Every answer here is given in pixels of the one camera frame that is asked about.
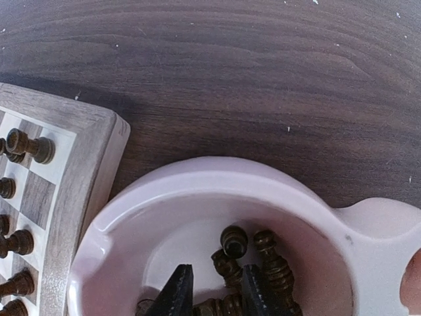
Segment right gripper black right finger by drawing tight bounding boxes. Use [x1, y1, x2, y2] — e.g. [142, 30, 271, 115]
[241, 264, 290, 316]

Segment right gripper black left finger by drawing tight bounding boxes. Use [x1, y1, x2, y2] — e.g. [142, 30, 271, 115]
[145, 264, 193, 316]

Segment dark tall chess piece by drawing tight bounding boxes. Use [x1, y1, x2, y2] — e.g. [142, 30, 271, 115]
[0, 300, 28, 316]

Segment dark pawn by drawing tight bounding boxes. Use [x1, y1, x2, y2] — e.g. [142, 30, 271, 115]
[0, 177, 16, 199]

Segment dark chess pieces pile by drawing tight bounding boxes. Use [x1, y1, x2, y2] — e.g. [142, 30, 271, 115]
[136, 226, 303, 315]

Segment wooden chess board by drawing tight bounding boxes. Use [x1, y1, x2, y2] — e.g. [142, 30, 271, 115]
[1, 83, 130, 315]

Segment pink plastic double bowl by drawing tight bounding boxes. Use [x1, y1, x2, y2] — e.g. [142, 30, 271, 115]
[67, 157, 420, 315]

